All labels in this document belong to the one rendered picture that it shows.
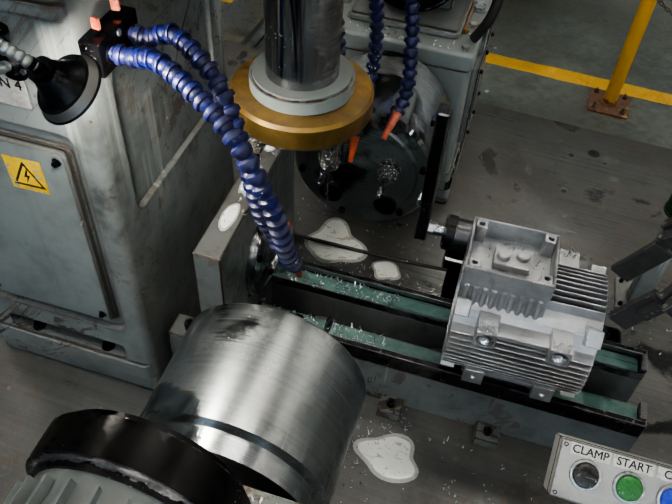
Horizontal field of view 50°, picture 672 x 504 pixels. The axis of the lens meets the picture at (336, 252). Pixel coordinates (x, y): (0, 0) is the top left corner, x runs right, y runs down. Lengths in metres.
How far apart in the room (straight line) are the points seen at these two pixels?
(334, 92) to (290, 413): 0.37
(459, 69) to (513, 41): 2.41
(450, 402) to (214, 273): 0.45
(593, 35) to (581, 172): 2.27
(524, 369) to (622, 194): 0.75
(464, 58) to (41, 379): 0.91
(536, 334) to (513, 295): 0.07
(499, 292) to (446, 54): 0.51
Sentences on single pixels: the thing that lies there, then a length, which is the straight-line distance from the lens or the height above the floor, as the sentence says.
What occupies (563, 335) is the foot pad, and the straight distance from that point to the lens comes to 1.04.
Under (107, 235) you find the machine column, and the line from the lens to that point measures 0.98.
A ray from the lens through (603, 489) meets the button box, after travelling 0.95.
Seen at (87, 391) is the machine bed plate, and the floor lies 0.80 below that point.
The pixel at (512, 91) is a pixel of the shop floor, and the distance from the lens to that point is 3.41.
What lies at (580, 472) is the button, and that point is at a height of 1.07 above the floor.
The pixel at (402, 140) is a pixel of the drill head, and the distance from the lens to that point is 1.20.
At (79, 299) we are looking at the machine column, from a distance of 1.13.
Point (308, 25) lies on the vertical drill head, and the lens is 0.83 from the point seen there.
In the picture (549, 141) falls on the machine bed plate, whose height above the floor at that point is 0.80.
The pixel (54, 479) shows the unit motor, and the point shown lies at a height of 1.34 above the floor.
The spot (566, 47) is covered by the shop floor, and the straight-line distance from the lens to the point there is 3.81.
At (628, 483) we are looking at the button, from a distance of 0.95.
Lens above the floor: 1.86
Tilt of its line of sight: 47 degrees down
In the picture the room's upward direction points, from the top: 4 degrees clockwise
